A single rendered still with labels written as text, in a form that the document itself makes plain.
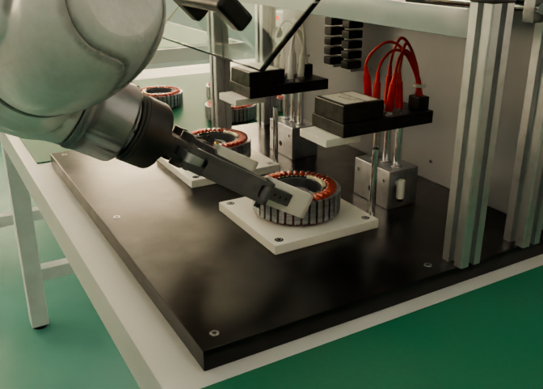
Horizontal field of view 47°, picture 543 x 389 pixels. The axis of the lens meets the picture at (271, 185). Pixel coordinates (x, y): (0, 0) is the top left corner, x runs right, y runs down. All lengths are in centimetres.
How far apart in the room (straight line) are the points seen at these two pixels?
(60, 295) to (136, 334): 162
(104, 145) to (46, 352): 139
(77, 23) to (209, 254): 38
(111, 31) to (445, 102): 60
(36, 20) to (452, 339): 45
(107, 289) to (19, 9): 37
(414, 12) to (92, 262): 47
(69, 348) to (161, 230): 122
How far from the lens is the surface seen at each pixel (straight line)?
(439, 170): 94
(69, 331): 204
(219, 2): 55
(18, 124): 59
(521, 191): 78
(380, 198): 85
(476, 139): 66
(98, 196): 91
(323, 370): 57
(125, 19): 42
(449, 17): 69
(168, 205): 85
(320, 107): 80
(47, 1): 42
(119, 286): 71
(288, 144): 103
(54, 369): 190
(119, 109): 62
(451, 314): 67
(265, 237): 73
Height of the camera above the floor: 110
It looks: 21 degrees down
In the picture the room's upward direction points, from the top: straight up
